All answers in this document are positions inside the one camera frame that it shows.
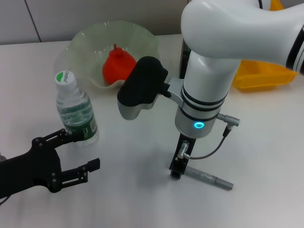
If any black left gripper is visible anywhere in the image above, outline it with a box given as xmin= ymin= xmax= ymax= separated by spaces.
xmin=0 ymin=128 xmax=101 ymax=199

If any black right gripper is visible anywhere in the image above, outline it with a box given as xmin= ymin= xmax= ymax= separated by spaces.
xmin=169 ymin=133 xmax=197 ymax=181

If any grey marker pen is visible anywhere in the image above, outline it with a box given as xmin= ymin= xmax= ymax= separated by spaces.
xmin=184 ymin=166 xmax=235 ymax=191

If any clear green-label water bottle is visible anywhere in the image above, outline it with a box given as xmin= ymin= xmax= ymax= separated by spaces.
xmin=54 ymin=70 xmax=100 ymax=146

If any red-orange toy orange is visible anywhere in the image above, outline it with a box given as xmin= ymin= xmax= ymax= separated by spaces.
xmin=102 ymin=43 xmax=137 ymax=85

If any pale green glass fruit plate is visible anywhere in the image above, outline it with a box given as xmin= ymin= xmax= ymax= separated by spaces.
xmin=66 ymin=20 xmax=160 ymax=90

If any black mesh pen holder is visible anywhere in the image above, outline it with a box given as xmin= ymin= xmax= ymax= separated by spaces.
xmin=179 ymin=39 xmax=192 ymax=79

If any yellow plastic bin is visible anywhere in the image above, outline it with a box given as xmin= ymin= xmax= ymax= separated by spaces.
xmin=231 ymin=0 xmax=299 ymax=92

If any right arm connector cable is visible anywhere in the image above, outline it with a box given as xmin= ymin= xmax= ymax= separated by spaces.
xmin=177 ymin=113 xmax=241 ymax=159

